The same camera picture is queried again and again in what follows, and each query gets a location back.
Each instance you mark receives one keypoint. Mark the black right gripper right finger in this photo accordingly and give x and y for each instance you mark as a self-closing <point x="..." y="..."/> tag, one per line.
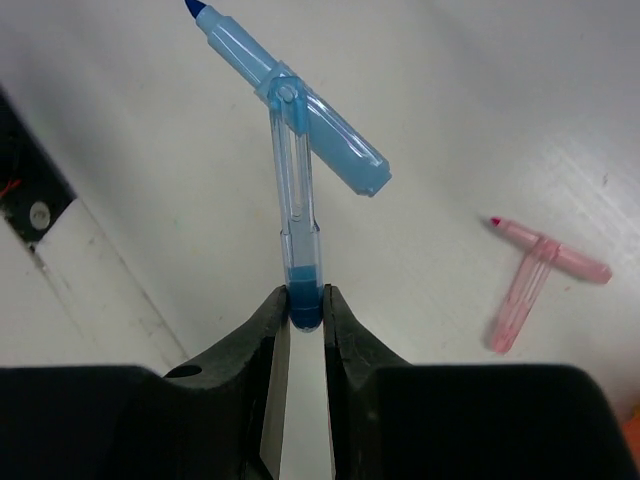
<point x="390" y="419"/>

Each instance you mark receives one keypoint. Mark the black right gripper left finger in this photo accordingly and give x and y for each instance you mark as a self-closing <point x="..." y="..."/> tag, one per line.
<point x="218" y="415"/>

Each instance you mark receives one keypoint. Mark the pink translucent pen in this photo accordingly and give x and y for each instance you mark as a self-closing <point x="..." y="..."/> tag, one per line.
<point x="543" y="254"/>

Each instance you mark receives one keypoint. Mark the blue translucent pen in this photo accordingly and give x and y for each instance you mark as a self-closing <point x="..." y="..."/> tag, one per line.
<point x="303" y="126"/>

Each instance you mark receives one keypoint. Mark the orange round divided container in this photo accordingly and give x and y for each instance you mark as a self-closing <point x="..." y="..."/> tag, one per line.
<point x="631" y="430"/>

